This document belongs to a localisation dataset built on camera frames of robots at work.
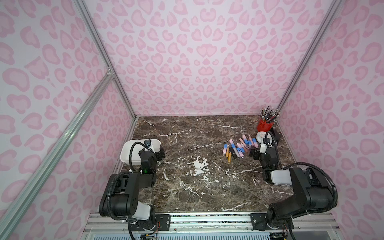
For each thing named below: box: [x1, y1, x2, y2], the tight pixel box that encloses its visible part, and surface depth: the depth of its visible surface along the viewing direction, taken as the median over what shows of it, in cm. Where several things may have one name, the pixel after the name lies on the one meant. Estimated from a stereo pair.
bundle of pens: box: [260, 105, 282, 123], surface depth 100 cm
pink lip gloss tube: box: [239, 138, 249, 152], surface depth 103 cm
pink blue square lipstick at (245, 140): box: [242, 134, 249, 146], surface depth 106 cm
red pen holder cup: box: [257, 119, 274, 132], surface depth 106 cm
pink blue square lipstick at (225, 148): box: [222, 143, 228, 155], surface depth 100 cm
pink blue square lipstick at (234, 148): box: [229, 138, 240, 158], surface depth 101 cm
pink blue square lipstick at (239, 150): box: [236, 142, 244, 158], surface depth 100 cm
